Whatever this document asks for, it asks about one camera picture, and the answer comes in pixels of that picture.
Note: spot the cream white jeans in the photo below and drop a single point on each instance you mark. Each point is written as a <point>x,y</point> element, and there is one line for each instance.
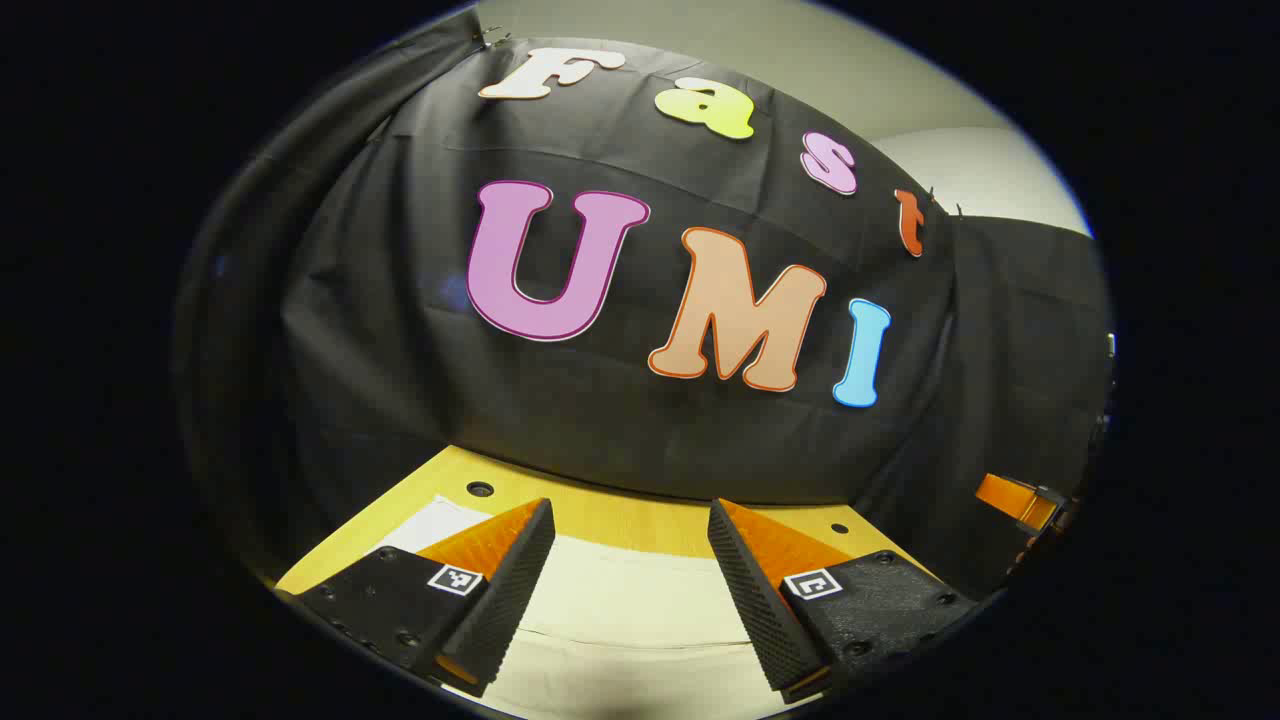
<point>630,640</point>

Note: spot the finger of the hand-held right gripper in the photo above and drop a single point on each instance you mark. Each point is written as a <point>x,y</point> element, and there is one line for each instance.
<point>1005,496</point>

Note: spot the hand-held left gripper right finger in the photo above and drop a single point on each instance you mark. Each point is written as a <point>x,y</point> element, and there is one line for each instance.
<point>760,610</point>

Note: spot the black backdrop cloth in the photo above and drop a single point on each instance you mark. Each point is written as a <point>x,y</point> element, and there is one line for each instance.
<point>640,430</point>

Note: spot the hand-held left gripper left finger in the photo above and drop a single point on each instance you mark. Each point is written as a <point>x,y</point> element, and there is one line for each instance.
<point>510,600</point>

